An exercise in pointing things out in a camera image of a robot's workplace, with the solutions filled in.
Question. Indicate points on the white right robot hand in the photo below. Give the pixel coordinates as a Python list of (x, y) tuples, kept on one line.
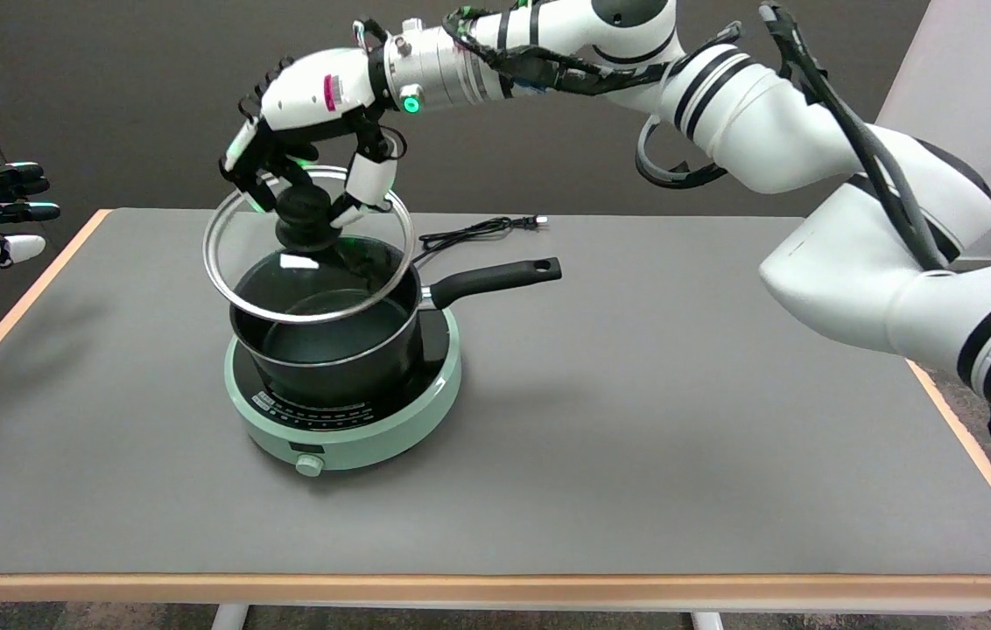
[(312, 92)]

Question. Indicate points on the glass pot lid black knob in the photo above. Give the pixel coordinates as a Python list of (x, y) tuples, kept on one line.
[(303, 232)]

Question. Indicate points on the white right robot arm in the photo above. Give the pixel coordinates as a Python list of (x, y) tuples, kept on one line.
[(854, 262)]

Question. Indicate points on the green round induction cooker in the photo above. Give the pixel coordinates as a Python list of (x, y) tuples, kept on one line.
[(373, 442)]

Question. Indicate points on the grey table mat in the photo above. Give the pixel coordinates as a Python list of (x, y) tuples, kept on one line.
[(636, 394)]

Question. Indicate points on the white table leg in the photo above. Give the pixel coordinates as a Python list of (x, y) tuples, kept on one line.
[(707, 621), (228, 618)]

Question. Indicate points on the white background panel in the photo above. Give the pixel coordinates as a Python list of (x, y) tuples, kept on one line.
[(986, 87)]

